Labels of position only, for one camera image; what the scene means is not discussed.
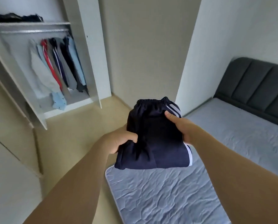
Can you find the person's left hand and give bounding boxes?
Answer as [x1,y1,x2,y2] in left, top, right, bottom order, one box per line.
[102,130,139,154]

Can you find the person's right hand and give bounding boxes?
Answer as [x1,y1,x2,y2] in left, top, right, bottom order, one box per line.
[165,110,201,146]

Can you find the navy striped shorts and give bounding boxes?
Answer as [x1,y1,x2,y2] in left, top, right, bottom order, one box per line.
[114,97,193,170]

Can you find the person's right forearm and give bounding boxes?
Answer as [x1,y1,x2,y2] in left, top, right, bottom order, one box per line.
[193,126,278,224]

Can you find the person's left forearm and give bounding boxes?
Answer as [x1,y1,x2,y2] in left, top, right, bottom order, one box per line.
[24,137,111,224]

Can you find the grey quilted mattress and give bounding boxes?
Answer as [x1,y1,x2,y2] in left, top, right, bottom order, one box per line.
[105,98,278,224]

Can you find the dark grey padded headboard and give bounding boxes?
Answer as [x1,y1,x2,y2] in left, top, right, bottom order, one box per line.
[213,57,278,130]

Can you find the white wardrobe door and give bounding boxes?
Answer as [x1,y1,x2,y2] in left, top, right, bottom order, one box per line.
[62,0,112,109]

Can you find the row of hanging clothes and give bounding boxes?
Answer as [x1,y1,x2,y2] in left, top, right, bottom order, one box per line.
[28,35,89,111]

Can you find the white open wardrobe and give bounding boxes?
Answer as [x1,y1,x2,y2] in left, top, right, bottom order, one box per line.
[0,0,112,130]

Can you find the pile of dark folded clothes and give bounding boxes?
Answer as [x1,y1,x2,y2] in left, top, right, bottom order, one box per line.
[0,13,44,23]

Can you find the metal clothes rail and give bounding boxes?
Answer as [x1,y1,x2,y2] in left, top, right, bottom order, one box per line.
[0,28,70,34]

